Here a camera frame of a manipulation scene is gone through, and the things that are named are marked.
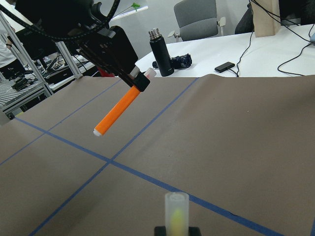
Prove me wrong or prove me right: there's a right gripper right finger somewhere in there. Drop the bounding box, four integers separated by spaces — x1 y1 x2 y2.
189 227 199 236

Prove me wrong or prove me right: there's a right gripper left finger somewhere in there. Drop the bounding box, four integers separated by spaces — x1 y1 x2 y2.
154 226 166 236

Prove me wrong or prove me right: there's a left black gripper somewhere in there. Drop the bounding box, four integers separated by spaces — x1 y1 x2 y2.
78 26 150 92

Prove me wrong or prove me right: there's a yellow marker pen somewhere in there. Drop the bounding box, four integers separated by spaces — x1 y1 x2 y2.
165 192 189 236

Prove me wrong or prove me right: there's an orange marker pen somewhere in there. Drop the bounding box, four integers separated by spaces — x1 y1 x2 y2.
93 66 157 137

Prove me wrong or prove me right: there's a black water bottle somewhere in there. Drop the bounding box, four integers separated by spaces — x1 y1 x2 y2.
148 28 174 77

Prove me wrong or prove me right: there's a folded dark blue umbrella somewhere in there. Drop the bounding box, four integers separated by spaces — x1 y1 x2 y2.
162 54 192 70

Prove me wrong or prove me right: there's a small black box device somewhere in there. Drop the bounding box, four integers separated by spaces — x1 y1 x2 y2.
215 62 235 73

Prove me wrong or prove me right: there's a grey office chair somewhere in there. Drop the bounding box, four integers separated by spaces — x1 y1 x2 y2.
168 0 226 42

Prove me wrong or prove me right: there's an aluminium frame post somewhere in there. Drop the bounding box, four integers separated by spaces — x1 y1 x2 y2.
55 41 83 79

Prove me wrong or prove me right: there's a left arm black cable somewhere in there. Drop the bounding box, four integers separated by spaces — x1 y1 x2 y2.
0 0 121 41

